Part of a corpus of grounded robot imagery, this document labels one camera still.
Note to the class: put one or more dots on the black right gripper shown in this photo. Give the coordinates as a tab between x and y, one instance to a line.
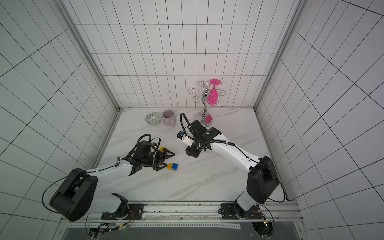
193	150

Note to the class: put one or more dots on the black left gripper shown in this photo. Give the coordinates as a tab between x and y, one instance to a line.
162	159

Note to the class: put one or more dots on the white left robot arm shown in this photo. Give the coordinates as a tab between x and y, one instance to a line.
80	193

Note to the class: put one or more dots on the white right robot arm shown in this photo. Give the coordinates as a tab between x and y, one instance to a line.
271	178

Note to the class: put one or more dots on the pink ribbed mug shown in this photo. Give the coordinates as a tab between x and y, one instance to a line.
169	118

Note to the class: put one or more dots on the patterned ceramic bowl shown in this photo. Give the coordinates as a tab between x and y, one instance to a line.
154	119

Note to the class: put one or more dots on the pink plastic wine glass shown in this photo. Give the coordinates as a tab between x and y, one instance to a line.
212	99

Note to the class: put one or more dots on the chrome cup holder stand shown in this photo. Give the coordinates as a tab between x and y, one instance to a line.
201	96

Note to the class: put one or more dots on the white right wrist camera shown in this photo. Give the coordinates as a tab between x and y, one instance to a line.
185	139

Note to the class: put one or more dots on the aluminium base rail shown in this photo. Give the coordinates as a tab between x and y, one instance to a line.
190	214

